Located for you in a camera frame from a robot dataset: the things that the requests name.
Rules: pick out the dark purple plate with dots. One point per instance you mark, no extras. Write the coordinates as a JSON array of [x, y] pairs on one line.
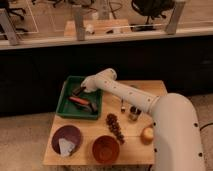
[[70, 133]]

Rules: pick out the grey metal post right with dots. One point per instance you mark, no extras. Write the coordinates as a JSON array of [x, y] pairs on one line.
[[175, 17]]

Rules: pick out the black office chair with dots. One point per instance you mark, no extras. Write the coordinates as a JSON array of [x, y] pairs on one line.
[[152, 8]]

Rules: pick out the small glass jar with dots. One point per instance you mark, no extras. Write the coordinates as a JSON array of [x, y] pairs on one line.
[[134, 113]]

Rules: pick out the white crumpled tissue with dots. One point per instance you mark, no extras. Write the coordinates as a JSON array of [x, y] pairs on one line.
[[66, 147]]

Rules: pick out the grey metal post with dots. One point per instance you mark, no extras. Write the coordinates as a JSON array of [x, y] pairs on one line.
[[79, 24], [175, 17], [8, 27]]

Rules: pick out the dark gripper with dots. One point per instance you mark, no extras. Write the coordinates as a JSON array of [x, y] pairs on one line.
[[77, 91]]

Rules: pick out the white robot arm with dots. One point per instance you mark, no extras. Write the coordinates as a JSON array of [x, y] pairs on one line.
[[177, 139]]

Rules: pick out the light wooden board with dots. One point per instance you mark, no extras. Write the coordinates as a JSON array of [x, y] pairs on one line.
[[99, 27]]

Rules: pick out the green plastic tray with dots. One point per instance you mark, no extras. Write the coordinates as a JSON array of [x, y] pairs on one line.
[[68, 109]]

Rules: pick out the wooden table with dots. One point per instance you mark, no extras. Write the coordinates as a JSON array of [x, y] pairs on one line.
[[132, 152]]

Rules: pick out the grey metal post left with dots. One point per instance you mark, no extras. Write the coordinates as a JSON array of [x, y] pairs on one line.
[[8, 27]]

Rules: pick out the yellow apple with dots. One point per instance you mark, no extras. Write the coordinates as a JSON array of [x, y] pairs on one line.
[[147, 135]]

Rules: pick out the brown wooden bowl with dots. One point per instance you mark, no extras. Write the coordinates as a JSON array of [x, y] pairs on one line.
[[105, 150]]

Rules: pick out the dark grape bunch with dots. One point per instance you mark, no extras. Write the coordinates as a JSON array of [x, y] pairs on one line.
[[114, 127]]

